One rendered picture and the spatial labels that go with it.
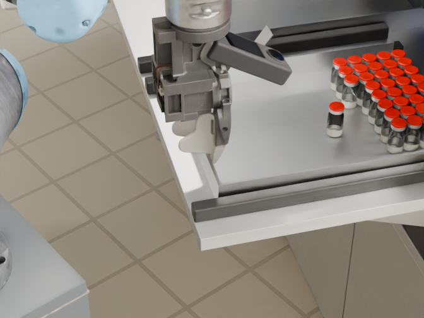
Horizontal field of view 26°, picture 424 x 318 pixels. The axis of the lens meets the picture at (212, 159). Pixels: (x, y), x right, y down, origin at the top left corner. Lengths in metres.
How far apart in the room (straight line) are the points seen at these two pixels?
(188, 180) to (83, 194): 1.36
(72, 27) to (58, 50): 2.27
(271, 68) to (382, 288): 0.71
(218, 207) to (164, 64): 0.19
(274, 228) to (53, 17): 0.41
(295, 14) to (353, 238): 0.48
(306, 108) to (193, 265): 1.06
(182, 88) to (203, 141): 0.10
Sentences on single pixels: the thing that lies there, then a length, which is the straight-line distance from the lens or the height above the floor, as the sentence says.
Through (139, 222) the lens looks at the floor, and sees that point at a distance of 2.43.
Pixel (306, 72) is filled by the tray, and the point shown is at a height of 0.88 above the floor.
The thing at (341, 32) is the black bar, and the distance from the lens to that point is 1.46.
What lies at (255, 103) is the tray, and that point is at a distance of 1.32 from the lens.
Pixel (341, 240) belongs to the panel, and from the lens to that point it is 1.86.
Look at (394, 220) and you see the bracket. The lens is 1.32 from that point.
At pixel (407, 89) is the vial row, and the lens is 1.29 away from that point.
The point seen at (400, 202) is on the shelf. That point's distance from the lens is 1.18.
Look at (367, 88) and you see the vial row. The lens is 1.29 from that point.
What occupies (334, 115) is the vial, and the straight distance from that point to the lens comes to 1.24.
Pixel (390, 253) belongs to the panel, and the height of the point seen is 0.52.
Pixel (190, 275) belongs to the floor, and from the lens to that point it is 2.29.
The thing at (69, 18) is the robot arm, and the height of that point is 1.21.
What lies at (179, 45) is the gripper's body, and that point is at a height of 1.09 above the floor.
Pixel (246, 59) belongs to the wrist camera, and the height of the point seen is 1.06.
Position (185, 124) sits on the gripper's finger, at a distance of 1.15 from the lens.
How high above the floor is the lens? 1.64
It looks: 39 degrees down
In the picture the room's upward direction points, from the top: straight up
